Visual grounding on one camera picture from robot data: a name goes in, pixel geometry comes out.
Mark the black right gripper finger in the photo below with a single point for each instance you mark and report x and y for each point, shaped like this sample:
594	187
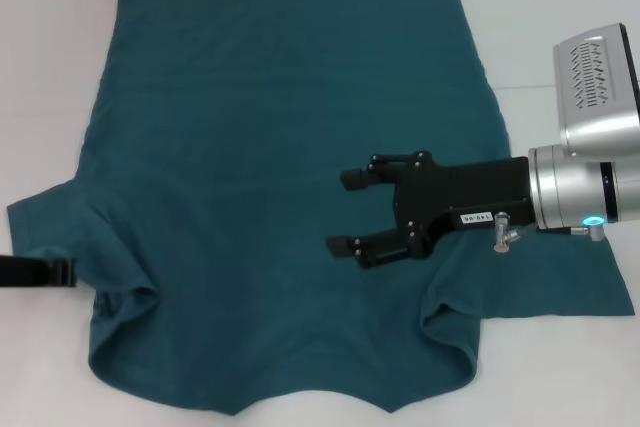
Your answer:
340	246
352	180

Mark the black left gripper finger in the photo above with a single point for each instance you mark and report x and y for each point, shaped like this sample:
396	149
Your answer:
61	273

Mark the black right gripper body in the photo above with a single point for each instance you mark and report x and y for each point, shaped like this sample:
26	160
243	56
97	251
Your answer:
470	189

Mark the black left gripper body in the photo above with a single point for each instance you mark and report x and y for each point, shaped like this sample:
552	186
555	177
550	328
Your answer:
22	272

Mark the teal blue t-shirt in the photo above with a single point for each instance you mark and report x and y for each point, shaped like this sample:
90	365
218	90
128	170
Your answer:
250	147

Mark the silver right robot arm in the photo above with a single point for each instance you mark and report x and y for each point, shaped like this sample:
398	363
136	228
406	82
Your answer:
565	182

